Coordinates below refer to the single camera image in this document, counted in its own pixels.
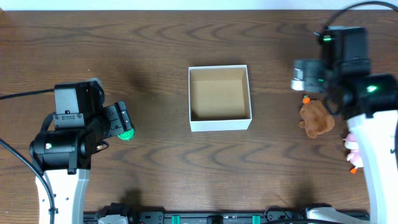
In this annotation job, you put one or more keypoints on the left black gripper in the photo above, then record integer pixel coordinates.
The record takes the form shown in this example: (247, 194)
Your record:
(119, 119)

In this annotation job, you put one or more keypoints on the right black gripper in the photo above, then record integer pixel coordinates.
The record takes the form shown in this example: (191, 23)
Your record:
(315, 68)

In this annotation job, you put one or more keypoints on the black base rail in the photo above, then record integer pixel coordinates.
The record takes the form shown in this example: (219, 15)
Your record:
(119, 213)

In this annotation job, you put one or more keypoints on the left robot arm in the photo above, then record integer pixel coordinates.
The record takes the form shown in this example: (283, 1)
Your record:
(62, 150)

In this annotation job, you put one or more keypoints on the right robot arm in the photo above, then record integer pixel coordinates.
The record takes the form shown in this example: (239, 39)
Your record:
(367, 102)

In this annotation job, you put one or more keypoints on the green round toy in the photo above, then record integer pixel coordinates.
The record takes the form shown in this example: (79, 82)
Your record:
(127, 135)

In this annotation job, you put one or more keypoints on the white cardboard box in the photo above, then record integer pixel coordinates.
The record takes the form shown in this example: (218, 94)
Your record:
(219, 98)

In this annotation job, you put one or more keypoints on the brown plush bear toy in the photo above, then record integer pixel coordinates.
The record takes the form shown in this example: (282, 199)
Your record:
(316, 119)

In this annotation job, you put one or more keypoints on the pink duck toy with hat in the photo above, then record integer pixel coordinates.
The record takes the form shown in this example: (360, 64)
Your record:
(353, 156)

